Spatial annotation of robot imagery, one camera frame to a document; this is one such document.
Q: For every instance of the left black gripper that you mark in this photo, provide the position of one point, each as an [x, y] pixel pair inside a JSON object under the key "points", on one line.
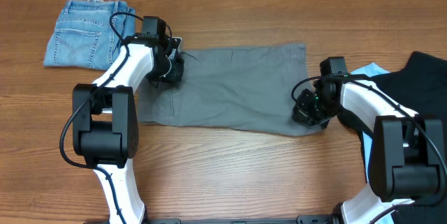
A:
{"points": [[176, 74]]}

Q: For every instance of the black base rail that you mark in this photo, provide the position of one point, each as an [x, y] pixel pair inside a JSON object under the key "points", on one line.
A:
{"points": [[302, 219]]}

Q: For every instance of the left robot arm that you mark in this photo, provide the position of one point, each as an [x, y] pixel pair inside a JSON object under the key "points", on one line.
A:
{"points": [[104, 119]]}

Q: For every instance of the grey shorts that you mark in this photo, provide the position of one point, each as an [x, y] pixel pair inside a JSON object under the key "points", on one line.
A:
{"points": [[242, 88]]}

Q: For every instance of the folded blue denim jeans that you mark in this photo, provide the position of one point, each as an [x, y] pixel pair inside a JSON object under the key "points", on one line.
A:
{"points": [[86, 33]]}

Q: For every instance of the black garment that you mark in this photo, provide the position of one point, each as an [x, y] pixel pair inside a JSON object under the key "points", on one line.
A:
{"points": [[420, 86]]}

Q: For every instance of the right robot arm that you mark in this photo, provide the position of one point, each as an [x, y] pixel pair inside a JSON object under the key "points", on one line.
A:
{"points": [[406, 168]]}

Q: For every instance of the light blue garment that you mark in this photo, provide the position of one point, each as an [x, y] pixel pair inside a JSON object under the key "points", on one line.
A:
{"points": [[367, 116]]}

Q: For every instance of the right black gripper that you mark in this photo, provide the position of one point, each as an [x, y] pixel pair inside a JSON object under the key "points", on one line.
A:
{"points": [[304, 115]]}

